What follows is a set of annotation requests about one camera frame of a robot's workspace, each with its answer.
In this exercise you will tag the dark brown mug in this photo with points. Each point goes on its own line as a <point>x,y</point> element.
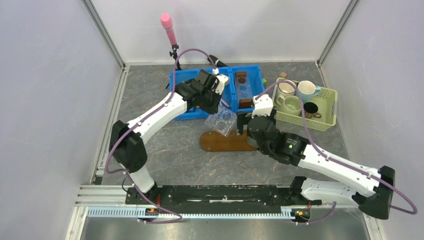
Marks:
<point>311,111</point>

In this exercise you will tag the blue three-compartment bin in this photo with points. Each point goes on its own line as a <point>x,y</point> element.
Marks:
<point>229,94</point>

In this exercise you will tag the dark green enamel mug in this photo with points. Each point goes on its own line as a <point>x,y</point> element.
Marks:
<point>252,142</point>

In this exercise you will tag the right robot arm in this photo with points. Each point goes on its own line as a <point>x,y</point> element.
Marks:
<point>368,188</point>

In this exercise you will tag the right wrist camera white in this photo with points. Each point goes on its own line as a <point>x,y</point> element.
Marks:
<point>263,106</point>

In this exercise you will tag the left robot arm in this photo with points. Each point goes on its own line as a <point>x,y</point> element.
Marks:
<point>128,140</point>

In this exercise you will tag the light green plastic basket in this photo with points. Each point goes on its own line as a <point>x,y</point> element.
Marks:
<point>326,102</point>

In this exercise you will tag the clear acrylic toothbrush holder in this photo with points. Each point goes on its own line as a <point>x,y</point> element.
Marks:
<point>223,121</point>

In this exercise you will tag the small brown block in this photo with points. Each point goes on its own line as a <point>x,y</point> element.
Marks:
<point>283,75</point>

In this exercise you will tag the light blue mug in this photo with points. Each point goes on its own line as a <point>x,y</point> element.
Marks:
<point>308,90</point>

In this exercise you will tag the light green mug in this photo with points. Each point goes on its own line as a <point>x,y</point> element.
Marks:
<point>288,104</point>

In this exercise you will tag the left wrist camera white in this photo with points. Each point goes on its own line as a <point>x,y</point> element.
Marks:
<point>221,81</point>

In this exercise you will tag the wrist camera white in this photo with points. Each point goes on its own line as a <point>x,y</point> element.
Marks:
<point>221,81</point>
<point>263,106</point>

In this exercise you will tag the oval wooden tray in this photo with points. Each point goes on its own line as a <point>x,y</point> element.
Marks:
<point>213,141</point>

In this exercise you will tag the white cable duct strip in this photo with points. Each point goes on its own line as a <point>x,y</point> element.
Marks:
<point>143,213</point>

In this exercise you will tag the pink microphone on stand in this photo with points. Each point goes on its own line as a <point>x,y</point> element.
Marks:
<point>167,24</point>

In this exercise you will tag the black microphone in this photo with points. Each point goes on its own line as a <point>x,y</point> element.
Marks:
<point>216,61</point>

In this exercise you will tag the acrylic holder with wood ends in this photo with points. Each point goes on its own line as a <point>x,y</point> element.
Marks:
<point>243,90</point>

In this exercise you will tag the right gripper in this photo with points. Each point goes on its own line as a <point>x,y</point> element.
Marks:
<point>242,120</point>

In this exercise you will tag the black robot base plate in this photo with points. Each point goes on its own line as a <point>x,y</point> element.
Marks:
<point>228,199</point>

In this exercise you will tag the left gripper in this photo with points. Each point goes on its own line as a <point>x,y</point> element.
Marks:
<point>214,109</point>

